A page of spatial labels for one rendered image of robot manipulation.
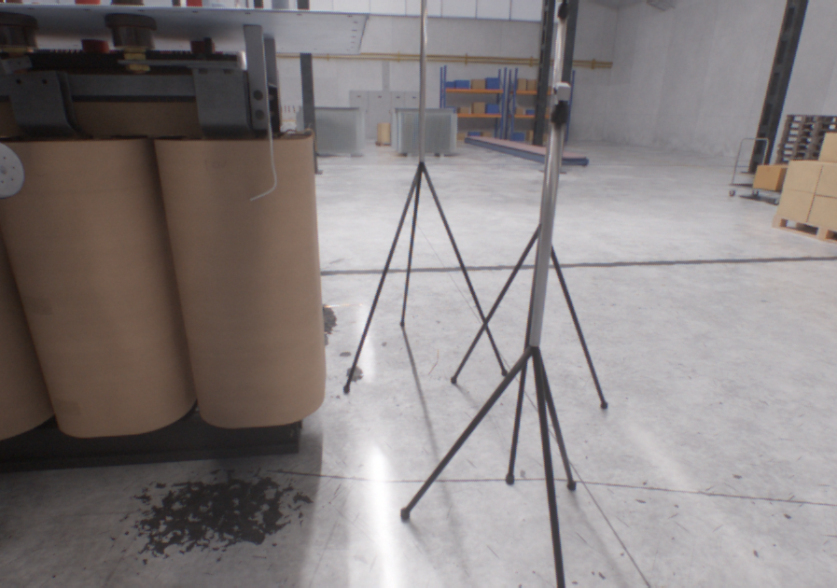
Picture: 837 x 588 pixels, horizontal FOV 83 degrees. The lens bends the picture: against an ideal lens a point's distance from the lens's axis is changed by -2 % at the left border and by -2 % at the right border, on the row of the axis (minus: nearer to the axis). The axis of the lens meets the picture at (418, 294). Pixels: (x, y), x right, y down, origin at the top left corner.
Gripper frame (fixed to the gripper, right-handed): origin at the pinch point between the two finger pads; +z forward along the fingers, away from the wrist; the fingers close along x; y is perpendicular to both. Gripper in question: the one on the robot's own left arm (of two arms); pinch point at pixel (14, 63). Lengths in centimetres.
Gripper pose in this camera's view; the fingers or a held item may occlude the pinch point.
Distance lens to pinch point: 155.4
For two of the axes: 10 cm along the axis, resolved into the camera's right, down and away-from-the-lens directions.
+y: -0.3, -8.4, -5.4
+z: 2.0, -5.3, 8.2
